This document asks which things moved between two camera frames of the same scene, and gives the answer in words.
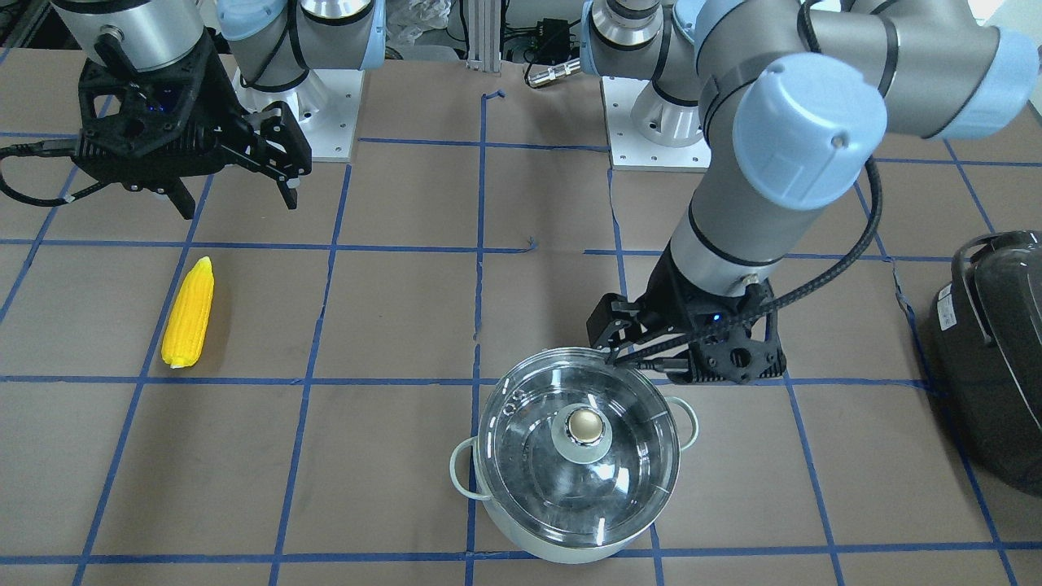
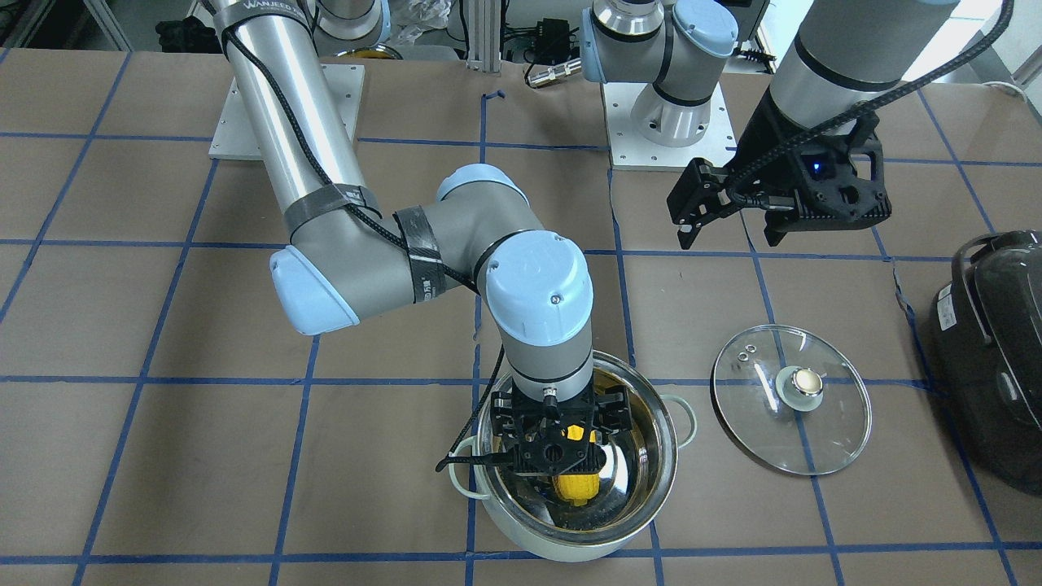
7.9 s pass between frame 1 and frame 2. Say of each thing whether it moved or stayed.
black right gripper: moved
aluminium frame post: stayed
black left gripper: moved
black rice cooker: stayed
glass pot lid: moved
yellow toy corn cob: moved
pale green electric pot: stayed
